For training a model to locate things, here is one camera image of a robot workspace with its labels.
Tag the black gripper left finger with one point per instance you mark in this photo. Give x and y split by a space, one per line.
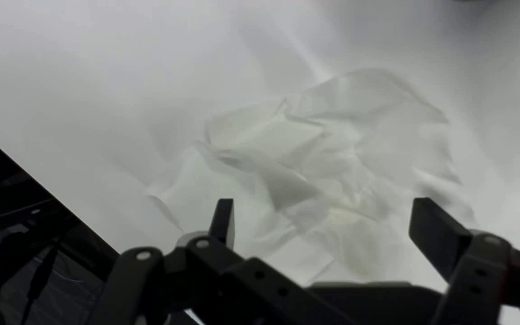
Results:
224 282

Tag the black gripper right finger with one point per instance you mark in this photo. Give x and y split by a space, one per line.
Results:
488 276

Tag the white paper towel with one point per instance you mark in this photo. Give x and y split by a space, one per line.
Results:
333 150

